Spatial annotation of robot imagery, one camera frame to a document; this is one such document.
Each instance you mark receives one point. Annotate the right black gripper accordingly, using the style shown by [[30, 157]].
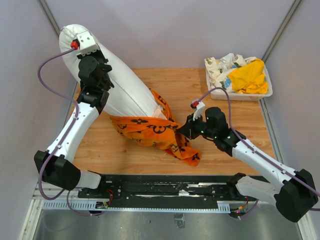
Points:
[[188, 128]]

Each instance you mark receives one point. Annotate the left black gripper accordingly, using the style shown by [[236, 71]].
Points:
[[104, 60]]

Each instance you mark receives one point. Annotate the orange black-patterned plush pillowcase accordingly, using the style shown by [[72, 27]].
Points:
[[160, 132]]

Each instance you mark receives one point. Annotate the white pillow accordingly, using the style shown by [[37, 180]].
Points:
[[130, 97]]

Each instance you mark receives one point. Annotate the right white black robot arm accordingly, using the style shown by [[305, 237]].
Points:
[[292, 192]]

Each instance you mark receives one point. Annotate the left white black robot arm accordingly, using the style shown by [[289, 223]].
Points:
[[55, 165]]

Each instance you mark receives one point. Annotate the yellow and white floral cloth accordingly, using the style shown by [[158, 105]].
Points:
[[237, 74]]

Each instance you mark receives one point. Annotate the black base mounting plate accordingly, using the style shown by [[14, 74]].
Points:
[[168, 187]]

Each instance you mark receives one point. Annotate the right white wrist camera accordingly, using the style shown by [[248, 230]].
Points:
[[199, 108]]

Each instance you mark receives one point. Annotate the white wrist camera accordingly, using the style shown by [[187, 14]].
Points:
[[87, 43], [199, 108]]

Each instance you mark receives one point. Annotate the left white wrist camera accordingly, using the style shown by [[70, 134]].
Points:
[[87, 43]]

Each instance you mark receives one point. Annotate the left aluminium corner post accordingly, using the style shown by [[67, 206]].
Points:
[[44, 6]]

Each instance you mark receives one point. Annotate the aluminium corner post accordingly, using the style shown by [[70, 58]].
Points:
[[44, 6], [294, 7]]

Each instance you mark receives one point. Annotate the grey slotted cable duct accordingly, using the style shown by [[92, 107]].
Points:
[[140, 205]]

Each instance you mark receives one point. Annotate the right aluminium corner post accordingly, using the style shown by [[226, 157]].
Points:
[[294, 7]]

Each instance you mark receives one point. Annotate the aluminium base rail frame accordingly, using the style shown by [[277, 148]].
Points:
[[52, 193]]

